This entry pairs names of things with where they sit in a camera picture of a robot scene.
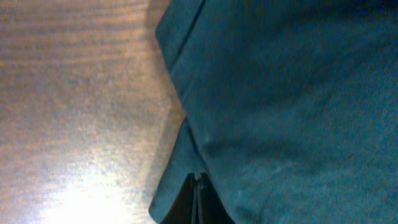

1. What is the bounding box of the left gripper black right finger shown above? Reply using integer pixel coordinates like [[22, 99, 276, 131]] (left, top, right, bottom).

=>
[[197, 173, 235, 224]]

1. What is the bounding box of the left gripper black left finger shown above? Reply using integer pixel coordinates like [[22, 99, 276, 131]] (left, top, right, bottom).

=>
[[160, 173, 197, 224]]

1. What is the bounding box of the black Nike t-shirt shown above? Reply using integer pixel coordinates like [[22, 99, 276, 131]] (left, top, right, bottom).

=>
[[149, 0, 397, 223]]

